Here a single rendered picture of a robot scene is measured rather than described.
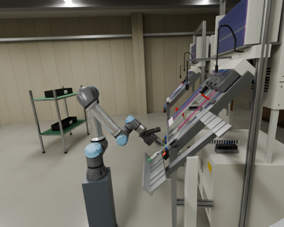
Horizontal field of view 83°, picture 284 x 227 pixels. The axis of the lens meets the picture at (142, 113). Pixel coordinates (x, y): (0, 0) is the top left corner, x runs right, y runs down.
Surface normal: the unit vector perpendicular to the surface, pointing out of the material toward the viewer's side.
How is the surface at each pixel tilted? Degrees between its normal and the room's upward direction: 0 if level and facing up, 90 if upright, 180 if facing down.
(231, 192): 90
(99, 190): 90
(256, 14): 90
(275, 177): 90
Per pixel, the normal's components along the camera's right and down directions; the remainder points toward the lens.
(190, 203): -0.04, 0.25
